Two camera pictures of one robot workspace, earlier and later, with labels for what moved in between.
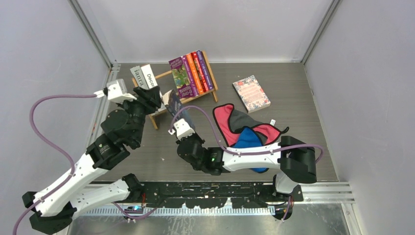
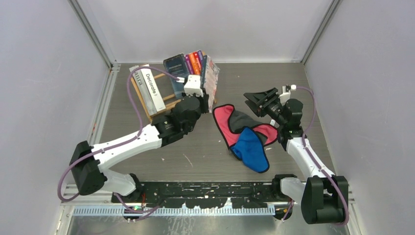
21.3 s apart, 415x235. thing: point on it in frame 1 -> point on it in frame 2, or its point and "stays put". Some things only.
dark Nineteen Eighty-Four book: (172, 104) -> (176, 66)
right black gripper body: (194, 138) -> (274, 110)
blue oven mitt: (248, 138) stays put
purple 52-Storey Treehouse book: (204, 68) stays put
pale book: (251, 94) -> (212, 75)
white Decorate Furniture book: (149, 76) stays put
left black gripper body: (138, 111) -> (203, 108)
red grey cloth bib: (230, 122) stays put
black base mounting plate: (213, 194) stays put
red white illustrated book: (200, 71) stays put
